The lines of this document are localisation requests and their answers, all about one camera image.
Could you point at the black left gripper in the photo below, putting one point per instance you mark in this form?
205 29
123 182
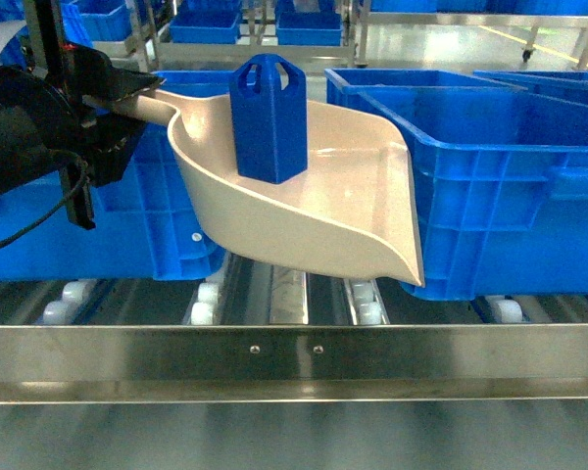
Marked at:
88 78

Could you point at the blue plastic block part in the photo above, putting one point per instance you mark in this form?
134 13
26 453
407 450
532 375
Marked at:
268 100

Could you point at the beige plastic dustpan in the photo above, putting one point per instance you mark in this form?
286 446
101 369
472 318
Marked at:
351 214

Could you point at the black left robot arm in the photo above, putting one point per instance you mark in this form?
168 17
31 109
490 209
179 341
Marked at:
45 125

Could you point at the steel flow rack shelf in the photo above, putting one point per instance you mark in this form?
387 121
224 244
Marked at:
142 364

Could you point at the blue plastic bin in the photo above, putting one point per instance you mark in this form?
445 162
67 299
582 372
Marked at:
145 224
501 179

